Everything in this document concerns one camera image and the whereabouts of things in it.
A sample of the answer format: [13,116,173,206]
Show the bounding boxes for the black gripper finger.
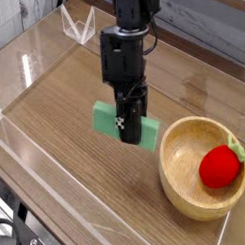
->
[115,85,145,145]

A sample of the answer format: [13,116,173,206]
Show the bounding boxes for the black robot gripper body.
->
[99,26,145,95]

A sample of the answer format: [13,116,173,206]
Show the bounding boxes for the green rectangular block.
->
[92,101,160,152]

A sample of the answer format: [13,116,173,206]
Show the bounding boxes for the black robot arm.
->
[99,0,161,145]

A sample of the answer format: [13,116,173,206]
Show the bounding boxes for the brown wooden bowl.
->
[159,116,245,222]

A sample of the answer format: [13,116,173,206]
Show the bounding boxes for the black metal table leg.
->
[13,203,44,245]

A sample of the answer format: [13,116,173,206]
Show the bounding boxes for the black cable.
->
[142,18,160,58]

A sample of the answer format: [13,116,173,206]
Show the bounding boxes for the clear acrylic corner bracket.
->
[60,5,96,45]

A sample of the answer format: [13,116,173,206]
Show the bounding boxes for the clear acrylic barrier wall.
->
[0,108,151,245]

